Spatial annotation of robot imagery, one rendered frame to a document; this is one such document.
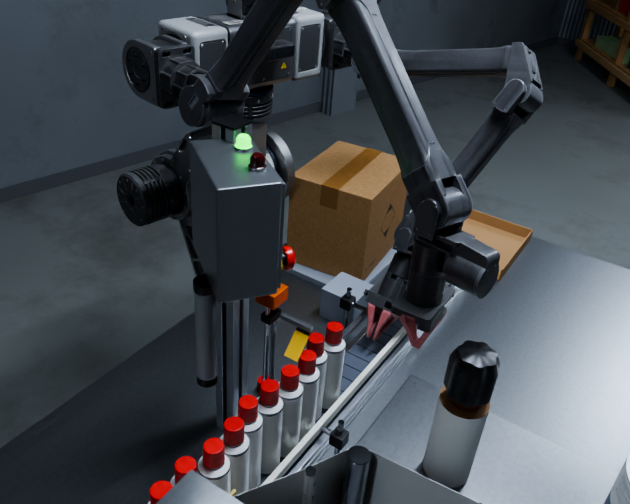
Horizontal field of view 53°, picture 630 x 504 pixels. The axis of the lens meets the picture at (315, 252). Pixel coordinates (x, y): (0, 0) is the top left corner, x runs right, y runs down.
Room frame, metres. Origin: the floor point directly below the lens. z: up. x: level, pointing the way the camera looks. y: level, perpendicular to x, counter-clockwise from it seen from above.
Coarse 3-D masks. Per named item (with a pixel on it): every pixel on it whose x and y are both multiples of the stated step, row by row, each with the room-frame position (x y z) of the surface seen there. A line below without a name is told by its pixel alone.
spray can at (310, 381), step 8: (304, 352) 0.88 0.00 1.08; (312, 352) 0.88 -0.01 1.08; (304, 360) 0.86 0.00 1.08; (312, 360) 0.86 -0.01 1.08; (304, 368) 0.85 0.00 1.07; (312, 368) 0.86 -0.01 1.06; (304, 376) 0.85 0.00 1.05; (312, 376) 0.86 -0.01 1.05; (304, 384) 0.85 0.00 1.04; (312, 384) 0.85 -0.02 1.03; (304, 392) 0.85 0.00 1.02; (312, 392) 0.85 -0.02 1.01; (304, 400) 0.85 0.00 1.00; (312, 400) 0.85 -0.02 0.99; (304, 408) 0.85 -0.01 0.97; (312, 408) 0.85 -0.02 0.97; (304, 416) 0.85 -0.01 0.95; (312, 416) 0.85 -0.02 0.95; (304, 424) 0.85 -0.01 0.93; (312, 424) 0.86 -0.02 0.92; (304, 432) 0.85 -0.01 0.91
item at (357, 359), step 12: (396, 324) 1.24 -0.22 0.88; (372, 336) 1.19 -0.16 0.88; (384, 336) 1.19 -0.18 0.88; (360, 348) 1.14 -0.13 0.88; (372, 348) 1.14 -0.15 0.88; (348, 360) 1.09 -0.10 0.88; (360, 360) 1.10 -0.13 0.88; (384, 360) 1.10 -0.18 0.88; (348, 372) 1.05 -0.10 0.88; (360, 372) 1.06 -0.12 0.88; (348, 384) 1.02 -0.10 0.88; (312, 444) 0.84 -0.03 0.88; (300, 456) 0.81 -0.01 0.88; (264, 480) 0.75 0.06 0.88
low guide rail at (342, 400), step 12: (396, 336) 1.15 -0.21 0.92; (384, 348) 1.11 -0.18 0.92; (372, 360) 1.06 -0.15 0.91; (372, 372) 1.04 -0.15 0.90; (360, 384) 1.00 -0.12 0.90; (348, 396) 0.95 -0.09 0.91; (336, 408) 0.91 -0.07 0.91; (324, 420) 0.88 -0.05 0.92; (312, 432) 0.84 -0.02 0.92; (300, 444) 0.81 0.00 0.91; (288, 456) 0.78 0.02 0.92; (276, 468) 0.75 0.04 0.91; (288, 468) 0.77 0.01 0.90
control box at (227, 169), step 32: (192, 160) 0.87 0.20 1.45; (224, 160) 0.83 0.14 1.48; (192, 192) 0.88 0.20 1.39; (224, 192) 0.74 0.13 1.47; (256, 192) 0.76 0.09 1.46; (192, 224) 0.89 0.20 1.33; (224, 224) 0.74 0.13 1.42; (256, 224) 0.76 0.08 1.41; (224, 256) 0.74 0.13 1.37; (256, 256) 0.76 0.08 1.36; (224, 288) 0.74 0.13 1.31; (256, 288) 0.76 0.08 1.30
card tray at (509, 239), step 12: (480, 216) 1.89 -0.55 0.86; (492, 216) 1.87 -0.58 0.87; (468, 228) 1.84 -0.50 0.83; (480, 228) 1.85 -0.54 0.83; (492, 228) 1.86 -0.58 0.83; (504, 228) 1.85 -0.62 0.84; (516, 228) 1.83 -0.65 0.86; (528, 228) 1.81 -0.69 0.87; (480, 240) 1.77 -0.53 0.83; (492, 240) 1.78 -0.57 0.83; (504, 240) 1.78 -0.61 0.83; (516, 240) 1.79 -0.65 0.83; (528, 240) 1.78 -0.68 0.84; (504, 252) 1.71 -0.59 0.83; (516, 252) 1.66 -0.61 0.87; (504, 264) 1.64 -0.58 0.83
